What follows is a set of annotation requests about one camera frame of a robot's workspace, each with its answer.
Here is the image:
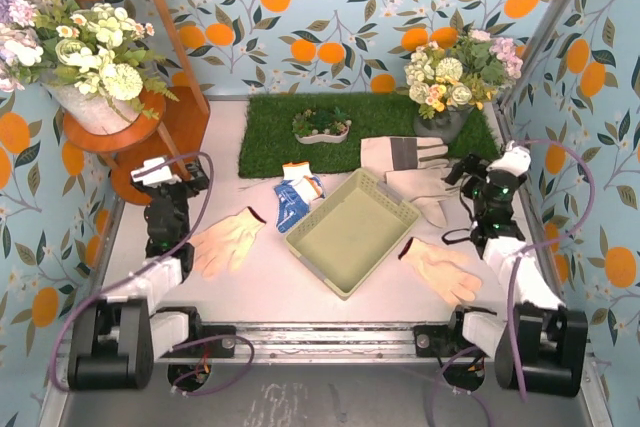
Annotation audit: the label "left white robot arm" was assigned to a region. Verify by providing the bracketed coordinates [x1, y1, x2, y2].
[67, 156, 210, 391]

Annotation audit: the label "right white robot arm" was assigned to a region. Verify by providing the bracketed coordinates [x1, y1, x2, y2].
[445, 141, 588, 398]

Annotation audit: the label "cream glove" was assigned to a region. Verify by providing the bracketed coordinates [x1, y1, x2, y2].
[191, 207, 266, 278]
[398, 237, 483, 307]

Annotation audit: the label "green plastic storage basket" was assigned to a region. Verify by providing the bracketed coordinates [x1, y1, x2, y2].
[285, 168, 421, 300]

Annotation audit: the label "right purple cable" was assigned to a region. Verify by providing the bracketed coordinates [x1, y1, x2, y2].
[424, 138, 594, 427]

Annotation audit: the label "beige canvas work glove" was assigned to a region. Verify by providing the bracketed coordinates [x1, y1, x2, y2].
[385, 166, 459, 229]

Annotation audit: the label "blue white knit gloves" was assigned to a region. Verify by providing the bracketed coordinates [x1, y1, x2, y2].
[274, 161, 326, 234]

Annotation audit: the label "white pot flower bouquet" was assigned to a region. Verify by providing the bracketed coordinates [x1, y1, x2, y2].
[1, 0, 177, 135]

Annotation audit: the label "white succulent planter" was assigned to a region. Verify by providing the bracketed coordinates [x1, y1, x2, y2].
[291, 107, 352, 145]

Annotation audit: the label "grey pot flower bouquet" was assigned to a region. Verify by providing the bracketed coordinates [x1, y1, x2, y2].
[404, 29, 523, 144]

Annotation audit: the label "wooden tiered plant stand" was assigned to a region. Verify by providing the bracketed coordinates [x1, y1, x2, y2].
[63, 0, 210, 205]

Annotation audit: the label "grey striped canvas glove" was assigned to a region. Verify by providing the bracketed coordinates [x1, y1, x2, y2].
[360, 136, 448, 174]

